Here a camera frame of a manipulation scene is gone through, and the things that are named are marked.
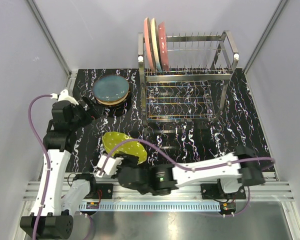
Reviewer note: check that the black marble mat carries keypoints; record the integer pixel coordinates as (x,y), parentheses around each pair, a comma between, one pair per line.
(183,142)

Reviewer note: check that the right aluminium frame post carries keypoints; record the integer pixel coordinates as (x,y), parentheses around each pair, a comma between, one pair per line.
(282,4)

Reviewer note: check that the green dotted scalloped plate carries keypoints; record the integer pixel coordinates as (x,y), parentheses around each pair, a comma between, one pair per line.
(111,139)

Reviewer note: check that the cream and blue plate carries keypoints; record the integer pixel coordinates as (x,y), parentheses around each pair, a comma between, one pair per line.
(155,44)

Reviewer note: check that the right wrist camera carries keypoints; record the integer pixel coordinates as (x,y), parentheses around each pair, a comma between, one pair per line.
(109,168)

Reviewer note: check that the pink dotted scalloped plate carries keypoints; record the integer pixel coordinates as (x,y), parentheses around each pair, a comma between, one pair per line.
(163,47)

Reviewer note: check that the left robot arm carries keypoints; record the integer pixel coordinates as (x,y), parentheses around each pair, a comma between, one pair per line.
(52,215)

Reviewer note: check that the teal plate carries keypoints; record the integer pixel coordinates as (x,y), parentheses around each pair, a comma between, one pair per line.
(110,88)

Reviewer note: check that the tan yellow plate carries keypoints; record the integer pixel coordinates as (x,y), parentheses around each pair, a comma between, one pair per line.
(115,102)

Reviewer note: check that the slotted cable duct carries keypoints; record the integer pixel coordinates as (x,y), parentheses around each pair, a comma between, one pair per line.
(157,206)

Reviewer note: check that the black striped bottom plate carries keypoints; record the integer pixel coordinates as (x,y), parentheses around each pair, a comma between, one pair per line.
(117,110)

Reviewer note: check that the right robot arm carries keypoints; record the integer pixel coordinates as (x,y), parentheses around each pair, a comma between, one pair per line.
(233,170)

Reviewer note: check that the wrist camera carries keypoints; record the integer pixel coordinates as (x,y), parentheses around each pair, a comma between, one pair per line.
(64,96)
(109,168)

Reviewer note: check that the aluminium frame post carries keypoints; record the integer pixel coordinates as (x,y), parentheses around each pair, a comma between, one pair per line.
(282,4)
(48,36)

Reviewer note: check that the cream and pink plate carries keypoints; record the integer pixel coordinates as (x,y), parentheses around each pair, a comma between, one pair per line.
(148,45)

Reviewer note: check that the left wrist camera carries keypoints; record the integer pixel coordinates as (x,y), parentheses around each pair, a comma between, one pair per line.
(64,96)

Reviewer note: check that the steel dish rack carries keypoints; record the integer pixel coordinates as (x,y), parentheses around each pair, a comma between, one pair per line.
(194,86)

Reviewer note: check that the aluminium mounting rail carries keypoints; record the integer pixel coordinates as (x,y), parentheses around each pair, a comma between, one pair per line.
(271,190)

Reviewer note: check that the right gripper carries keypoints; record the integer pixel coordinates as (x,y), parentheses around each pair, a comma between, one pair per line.
(126,158)

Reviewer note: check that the left aluminium frame post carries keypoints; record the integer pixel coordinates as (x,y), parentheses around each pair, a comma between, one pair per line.
(48,36)

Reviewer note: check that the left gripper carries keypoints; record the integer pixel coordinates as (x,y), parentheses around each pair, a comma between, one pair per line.
(93,112)

